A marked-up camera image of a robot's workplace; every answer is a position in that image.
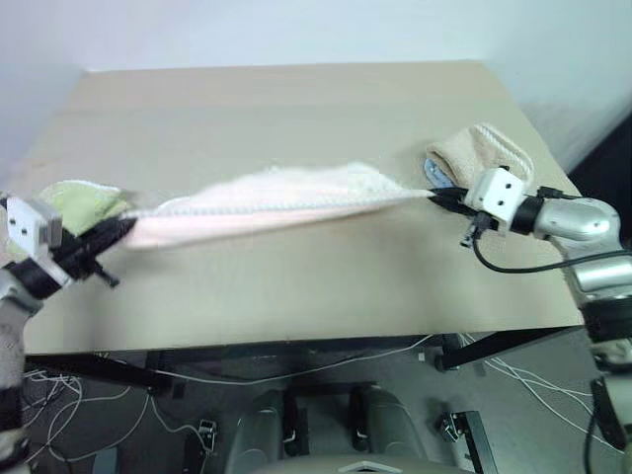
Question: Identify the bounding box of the white floor cable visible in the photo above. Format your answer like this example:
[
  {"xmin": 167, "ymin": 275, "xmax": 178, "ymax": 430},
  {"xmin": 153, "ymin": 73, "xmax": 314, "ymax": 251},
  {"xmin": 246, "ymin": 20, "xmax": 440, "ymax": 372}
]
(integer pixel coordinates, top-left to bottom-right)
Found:
[
  {"xmin": 142, "ymin": 334, "xmax": 445, "ymax": 438},
  {"xmin": 22, "ymin": 367, "xmax": 134, "ymax": 465}
]

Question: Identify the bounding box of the black table frame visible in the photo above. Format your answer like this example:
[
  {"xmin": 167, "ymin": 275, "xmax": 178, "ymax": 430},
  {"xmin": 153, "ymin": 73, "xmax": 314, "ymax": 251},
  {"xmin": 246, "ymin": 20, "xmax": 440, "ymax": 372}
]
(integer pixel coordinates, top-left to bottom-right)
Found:
[{"xmin": 24, "ymin": 325, "xmax": 587, "ymax": 474}]

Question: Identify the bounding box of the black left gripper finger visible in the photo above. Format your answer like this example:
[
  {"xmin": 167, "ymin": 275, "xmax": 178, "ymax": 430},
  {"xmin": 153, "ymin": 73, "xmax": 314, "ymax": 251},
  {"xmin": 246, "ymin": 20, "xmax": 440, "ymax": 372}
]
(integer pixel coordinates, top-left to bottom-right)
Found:
[
  {"xmin": 83, "ymin": 216, "xmax": 137, "ymax": 243},
  {"xmin": 93, "ymin": 224, "xmax": 138, "ymax": 259}
]

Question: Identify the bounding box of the pink and white towel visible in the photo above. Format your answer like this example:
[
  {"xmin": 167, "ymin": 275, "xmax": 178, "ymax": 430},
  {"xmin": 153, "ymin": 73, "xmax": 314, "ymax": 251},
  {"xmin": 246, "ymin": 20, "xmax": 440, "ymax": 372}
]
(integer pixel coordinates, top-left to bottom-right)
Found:
[{"xmin": 120, "ymin": 160, "xmax": 436, "ymax": 253}]

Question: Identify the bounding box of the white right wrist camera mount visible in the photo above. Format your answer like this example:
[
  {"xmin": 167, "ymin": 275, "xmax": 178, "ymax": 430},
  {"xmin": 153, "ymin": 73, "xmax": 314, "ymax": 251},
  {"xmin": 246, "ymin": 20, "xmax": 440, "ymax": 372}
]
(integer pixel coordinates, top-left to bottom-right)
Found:
[{"xmin": 462, "ymin": 167, "xmax": 527, "ymax": 232}]

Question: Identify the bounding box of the blue cloth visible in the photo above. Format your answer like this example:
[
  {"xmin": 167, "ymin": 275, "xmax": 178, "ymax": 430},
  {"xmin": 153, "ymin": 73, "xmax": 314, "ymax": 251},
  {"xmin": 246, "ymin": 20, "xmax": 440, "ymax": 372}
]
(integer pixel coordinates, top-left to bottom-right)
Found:
[{"xmin": 422, "ymin": 157, "xmax": 454, "ymax": 190}]

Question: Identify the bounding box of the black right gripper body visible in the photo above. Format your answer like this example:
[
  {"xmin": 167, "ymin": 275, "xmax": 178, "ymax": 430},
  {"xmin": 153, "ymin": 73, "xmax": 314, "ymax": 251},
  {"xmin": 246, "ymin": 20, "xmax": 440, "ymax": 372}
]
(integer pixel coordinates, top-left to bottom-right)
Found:
[{"xmin": 456, "ymin": 190, "xmax": 498, "ymax": 248}]

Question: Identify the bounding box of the light green towel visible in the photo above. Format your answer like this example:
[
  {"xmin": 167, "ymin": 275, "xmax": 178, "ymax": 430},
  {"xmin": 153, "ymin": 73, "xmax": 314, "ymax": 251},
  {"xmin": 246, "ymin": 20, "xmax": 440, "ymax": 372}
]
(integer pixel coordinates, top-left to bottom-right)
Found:
[{"xmin": 37, "ymin": 180, "xmax": 135, "ymax": 236}]

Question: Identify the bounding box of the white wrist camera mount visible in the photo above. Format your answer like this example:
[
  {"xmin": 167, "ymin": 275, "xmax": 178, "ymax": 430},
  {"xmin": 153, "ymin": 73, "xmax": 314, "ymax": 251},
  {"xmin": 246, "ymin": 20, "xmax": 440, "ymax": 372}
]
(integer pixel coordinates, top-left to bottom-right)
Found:
[
  {"xmin": 462, "ymin": 167, "xmax": 527, "ymax": 232},
  {"xmin": 5, "ymin": 196, "xmax": 64, "ymax": 259}
]

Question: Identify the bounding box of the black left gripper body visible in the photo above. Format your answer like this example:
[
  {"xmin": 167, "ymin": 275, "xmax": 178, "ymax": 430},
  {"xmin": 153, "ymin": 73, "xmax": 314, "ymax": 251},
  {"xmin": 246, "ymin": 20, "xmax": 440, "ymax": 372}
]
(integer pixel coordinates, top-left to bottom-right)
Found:
[{"xmin": 47, "ymin": 224, "xmax": 120, "ymax": 288}]

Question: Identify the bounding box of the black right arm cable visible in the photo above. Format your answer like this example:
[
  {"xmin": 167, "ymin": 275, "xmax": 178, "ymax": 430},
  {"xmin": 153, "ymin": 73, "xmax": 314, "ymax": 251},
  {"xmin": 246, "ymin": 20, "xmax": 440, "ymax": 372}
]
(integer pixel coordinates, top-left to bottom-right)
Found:
[{"xmin": 458, "ymin": 186, "xmax": 632, "ymax": 274}]

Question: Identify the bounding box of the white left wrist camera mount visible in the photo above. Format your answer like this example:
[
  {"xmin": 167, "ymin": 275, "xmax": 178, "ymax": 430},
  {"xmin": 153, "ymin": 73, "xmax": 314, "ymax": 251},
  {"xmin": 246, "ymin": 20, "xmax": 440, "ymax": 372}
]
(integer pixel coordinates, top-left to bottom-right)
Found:
[{"xmin": 5, "ymin": 196, "xmax": 64, "ymax": 259}]

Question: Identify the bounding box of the beige folded towel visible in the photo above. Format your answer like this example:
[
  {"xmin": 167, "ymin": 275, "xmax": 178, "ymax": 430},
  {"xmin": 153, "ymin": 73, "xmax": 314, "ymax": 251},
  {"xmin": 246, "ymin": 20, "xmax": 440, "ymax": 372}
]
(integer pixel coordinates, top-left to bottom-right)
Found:
[{"xmin": 425, "ymin": 123, "xmax": 535, "ymax": 192}]

